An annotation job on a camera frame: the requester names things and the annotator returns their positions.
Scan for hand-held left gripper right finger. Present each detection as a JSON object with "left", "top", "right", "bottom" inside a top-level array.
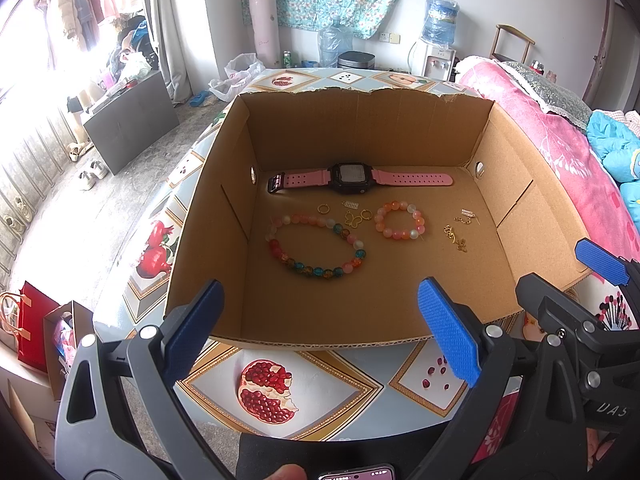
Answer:
[{"left": 407, "top": 277, "right": 590, "bottom": 480}]

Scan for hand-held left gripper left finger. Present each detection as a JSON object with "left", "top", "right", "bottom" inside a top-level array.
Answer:
[{"left": 55, "top": 279, "right": 236, "bottom": 480}]

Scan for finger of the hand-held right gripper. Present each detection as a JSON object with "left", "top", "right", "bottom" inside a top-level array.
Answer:
[
  {"left": 515, "top": 272, "right": 609, "bottom": 347},
  {"left": 574, "top": 238, "right": 640, "bottom": 301}
]

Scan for brown cardboard box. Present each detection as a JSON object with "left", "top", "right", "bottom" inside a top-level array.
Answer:
[{"left": 165, "top": 85, "right": 591, "bottom": 348}]

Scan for small pink bead bracelet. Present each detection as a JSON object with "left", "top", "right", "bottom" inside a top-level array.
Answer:
[{"left": 374, "top": 201, "right": 428, "bottom": 241}]

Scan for large colourful bead bracelet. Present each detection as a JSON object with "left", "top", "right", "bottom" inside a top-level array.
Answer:
[{"left": 265, "top": 214, "right": 368, "bottom": 281}]

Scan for pink strap digital watch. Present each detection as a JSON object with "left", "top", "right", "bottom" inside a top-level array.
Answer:
[{"left": 266, "top": 162, "right": 455, "bottom": 196}]

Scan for person's left hand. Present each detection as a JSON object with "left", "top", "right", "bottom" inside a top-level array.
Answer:
[{"left": 265, "top": 464, "right": 308, "bottom": 480}]

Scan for blue jacket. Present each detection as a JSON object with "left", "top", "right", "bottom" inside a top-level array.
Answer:
[{"left": 586, "top": 110, "right": 640, "bottom": 183}]

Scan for pink floral blanket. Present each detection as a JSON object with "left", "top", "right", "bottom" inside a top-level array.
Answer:
[{"left": 457, "top": 55, "right": 640, "bottom": 281}]

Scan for person's dark clothing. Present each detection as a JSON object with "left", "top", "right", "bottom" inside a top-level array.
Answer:
[{"left": 235, "top": 425, "right": 451, "bottom": 480}]

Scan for red paper bag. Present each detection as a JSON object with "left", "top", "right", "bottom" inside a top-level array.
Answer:
[{"left": 17, "top": 281, "right": 61, "bottom": 373}]

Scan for smartphone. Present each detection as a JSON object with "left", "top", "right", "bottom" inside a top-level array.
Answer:
[{"left": 317, "top": 465, "right": 396, "bottom": 480}]

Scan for grey lace cushion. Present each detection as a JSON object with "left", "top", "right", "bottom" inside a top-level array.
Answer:
[{"left": 500, "top": 60, "right": 593, "bottom": 128}]

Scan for pair of white shoes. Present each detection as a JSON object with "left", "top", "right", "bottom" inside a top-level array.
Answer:
[{"left": 77, "top": 160, "right": 108, "bottom": 191}]

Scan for dark grey cabinet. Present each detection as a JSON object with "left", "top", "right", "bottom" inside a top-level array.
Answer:
[{"left": 82, "top": 70, "right": 180, "bottom": 176}]

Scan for wooden chair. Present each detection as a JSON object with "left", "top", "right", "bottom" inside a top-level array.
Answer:
[{"left": 490, "top": 24, "right": 536, "bottom": 63}]

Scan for white water dispenser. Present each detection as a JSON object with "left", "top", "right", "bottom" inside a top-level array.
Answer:
[{"left": 422, "top": 45, "right": 457, "bottom": 81}]

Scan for white plastic bag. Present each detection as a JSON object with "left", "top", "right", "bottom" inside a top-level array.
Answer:
[{"left": 209, "top": 52, "right": 266, "bottom": 101}]

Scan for grey trash can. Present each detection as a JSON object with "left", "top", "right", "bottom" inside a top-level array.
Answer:
[{"left": 337, "top": 51, "right": 377, "bottom": 70}]

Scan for pile of clothes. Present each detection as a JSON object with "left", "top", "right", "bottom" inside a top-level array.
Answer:
[{"left": 107, "top": 15, "right": 161, "bottom": 86}]

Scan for blue water dispenser bottle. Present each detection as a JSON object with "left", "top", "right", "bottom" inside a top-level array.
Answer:
[{"left": 421, "top": 0, "right": 460, "bottom": 48}]

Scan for grey curtain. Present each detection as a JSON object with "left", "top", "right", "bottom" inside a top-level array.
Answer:
[{"left": 142, "top": 0, "right": 211, "bottom": 106}]

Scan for blue water jug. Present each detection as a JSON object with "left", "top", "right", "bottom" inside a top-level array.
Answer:
[{"left": 319, "top": 17, "right": 353, "bottom": 68}]

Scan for pale pink rolled mat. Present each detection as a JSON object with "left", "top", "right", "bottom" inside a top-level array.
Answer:
[{"left": 248, "top": 0, "right": 280, "bottom": 68}]

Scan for hanging coats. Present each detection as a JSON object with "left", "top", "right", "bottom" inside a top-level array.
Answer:
[{"left": 30, "top": 0, "right": 121, "bottom": 68}]

